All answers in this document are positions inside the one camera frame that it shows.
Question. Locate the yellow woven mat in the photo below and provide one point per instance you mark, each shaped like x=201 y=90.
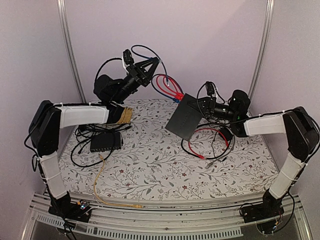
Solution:
x=126 y=116

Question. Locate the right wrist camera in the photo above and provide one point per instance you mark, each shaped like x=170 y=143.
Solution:
x=239 y=103

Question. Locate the black network switch box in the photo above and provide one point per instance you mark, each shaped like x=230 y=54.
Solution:
x=185 y=118

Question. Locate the floral patterned table cloth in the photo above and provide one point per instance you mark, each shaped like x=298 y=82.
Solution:
x=153 y=165

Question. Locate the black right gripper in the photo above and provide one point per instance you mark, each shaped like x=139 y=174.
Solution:
x=209 y=105

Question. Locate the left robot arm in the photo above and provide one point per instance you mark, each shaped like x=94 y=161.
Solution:
x=49 y=119

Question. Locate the black power adapter brick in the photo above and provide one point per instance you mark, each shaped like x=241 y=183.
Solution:
x=225 y=133

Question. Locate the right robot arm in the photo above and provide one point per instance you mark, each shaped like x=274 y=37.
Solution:
x=299 y=132

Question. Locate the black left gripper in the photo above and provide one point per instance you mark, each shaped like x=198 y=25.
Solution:
x=140 y=74

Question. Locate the aluminium frame post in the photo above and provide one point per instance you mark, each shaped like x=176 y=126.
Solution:
x=61 y=7
x=267 y=24

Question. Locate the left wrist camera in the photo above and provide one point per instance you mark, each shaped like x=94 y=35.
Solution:
x=127 y=59

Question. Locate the left aluminium frame post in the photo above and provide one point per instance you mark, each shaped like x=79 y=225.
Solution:
x=61 y=7

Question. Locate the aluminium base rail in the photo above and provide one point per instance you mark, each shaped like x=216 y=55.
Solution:
x=204 y=219

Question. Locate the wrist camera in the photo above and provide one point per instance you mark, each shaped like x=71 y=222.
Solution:
x=127 y=59
x=239 y=103

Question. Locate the black ethernet cable teal boot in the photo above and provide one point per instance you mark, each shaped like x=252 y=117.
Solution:
x=206 y=143

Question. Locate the right aluminium frame post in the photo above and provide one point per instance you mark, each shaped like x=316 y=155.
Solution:
x=267 y=24

